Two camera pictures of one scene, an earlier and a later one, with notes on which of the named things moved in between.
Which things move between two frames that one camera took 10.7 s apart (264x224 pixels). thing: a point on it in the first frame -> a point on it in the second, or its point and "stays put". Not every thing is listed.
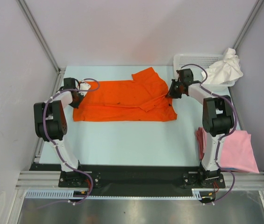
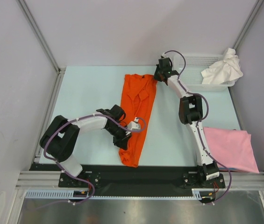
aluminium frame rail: x=244 y=180 stays put
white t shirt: x=225 y=71 stays put
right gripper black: x=171 y=93 -> x=156 y=77
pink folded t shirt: x=236 y=152 stays put
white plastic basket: x=197 y=64 stays put
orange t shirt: x=145 y=98 -> x=138 y=94
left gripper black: x=76 y=105 -> x=121 y=142
